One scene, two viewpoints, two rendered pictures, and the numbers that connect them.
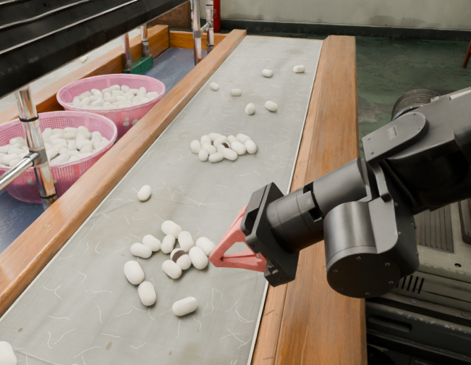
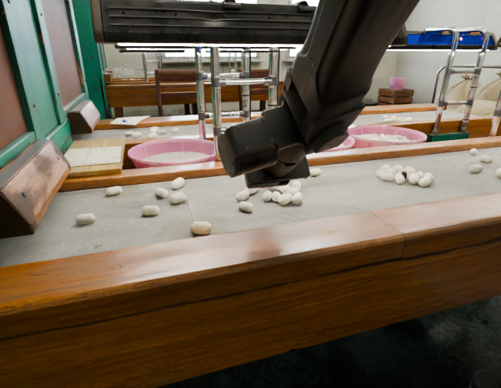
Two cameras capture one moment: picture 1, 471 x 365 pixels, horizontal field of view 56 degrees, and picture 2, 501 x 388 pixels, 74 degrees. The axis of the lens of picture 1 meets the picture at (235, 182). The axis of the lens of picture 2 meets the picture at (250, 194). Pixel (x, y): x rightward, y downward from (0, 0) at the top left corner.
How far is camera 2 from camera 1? 0.48 m
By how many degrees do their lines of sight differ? 54
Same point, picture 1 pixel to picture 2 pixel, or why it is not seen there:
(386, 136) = not seen: hidden behind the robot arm
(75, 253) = not seen: hidden behind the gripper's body
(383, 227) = (242, 126)
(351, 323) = (287, 250)
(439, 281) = not seen: outside the picture
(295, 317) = (268, 231)
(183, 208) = (322, 186)
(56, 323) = (206, 188)
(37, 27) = (211, 23)
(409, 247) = (241, 138)
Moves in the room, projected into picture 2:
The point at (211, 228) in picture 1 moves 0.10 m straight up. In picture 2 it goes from (318, 198) to (322, 152)
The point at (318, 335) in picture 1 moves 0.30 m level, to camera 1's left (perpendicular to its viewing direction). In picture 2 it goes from (262, 241) to (191, 180)
